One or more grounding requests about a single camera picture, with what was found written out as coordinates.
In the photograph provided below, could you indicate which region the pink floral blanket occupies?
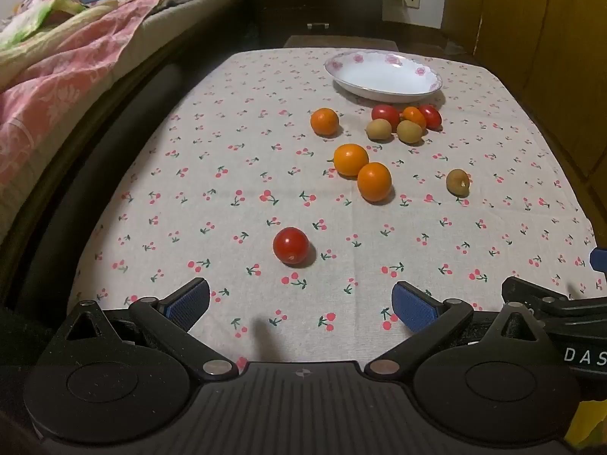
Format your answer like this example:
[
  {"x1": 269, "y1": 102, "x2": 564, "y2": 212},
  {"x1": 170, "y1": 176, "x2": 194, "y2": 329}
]
[{"x1": 0, "y1": 0, "x2": 167, "y2": 190}]

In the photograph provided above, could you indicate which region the cherry print tablecloth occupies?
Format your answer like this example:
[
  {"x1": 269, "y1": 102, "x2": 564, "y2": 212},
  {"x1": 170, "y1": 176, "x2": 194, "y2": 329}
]
[{"x1": 66, "y1": 47, "x2": 601, "y2": 370}]

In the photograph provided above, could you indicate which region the brown longan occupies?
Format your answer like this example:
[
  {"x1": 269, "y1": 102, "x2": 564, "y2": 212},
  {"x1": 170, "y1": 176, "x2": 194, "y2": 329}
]
[{"x1": 446, "y1": 169, "x2": 471, "y2": 196}]

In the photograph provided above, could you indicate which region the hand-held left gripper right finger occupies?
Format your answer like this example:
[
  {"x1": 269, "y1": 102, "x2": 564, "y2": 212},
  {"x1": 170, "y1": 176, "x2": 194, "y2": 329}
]
[{"x1": 364, "y1": 281, "x2": 553, "y2": 381}]

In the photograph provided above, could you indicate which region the dark wooden dresser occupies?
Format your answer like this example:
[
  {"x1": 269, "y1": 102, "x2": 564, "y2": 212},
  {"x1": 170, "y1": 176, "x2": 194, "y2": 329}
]
[{"x1": 242, "y1": 0, "x2": 385, "y2": 50}]

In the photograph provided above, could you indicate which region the yellow wooden wardrobe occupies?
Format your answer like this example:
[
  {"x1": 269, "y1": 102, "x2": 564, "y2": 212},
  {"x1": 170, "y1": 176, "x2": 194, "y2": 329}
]
[{"x1": 441, "y1": 0, "x2": 607, "y2": 181}]

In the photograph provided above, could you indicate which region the green yellow blanket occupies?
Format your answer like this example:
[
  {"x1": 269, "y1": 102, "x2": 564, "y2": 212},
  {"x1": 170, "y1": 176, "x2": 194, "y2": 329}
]
[{"x1": 0, "y1": 0, "x2": 91, "y2": 53}]

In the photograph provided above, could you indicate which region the orange mandarin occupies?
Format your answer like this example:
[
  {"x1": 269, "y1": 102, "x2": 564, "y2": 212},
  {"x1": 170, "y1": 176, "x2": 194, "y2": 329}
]
[
  {"x1": 357, "y1": 162, "x2": 393, "y2": 202},
  {"x1": 333, "y1": 144, "x2": 370, "y2": 177},
  {"x1": 310, "y1": 108, "x2": 340, "y2": 137}
]

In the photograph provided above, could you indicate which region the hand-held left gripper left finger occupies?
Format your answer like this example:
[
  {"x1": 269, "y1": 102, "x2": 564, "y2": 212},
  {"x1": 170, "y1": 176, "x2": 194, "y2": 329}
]
[{"x1": 40, "y1": 277, "x2": 239, "y2": 382}]

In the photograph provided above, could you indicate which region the white floral rim plate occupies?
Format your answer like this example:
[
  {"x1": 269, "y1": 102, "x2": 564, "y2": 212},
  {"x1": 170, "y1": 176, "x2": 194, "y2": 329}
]
[{"x1": 324, "y1": 50, "x2": 443, "y2": 104}]

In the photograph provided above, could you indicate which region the yellowish longan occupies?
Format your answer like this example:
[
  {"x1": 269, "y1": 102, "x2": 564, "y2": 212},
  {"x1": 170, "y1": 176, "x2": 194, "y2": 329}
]
[
  {"x1": 365, "y1": 119, "x2": 393, "y2": 141},
  {"x1": 396, "y1": 120, "x2": 424, "y2": 144}
]

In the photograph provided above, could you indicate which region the yellow cloth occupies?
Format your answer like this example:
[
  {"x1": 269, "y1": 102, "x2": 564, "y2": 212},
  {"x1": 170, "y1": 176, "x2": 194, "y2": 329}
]
[{"x1": 566, "y1": 399, "x2": 607, "y2": 451}]

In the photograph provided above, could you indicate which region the small orange with calyx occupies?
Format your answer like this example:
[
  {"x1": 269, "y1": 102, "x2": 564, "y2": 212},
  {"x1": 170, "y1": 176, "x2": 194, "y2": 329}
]
[{"x1": 402, "y1": 106, "x2": 427, "y2": 130}]

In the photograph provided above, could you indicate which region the dark wooden stool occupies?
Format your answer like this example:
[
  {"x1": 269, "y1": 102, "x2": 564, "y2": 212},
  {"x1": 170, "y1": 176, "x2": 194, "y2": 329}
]
[{"x1": 283, "y1": 35, "x2": 399, "y2": 53}]

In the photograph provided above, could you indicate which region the oblong red cherry tomato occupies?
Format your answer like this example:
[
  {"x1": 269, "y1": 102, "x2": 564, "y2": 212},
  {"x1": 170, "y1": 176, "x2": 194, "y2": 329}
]
[
  {"x1": 418, "y1": 105, "x2": 443, "y2": 130},
  {"x1": 371, "y1": 104, "x2": 401, "y2": 124}
]

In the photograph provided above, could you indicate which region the round red cherry tomato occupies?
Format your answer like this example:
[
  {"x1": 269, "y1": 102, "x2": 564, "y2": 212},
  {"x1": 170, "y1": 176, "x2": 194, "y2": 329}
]
[{"x1": 272, "y1": 227, "x2": 310, "y2": 267}]

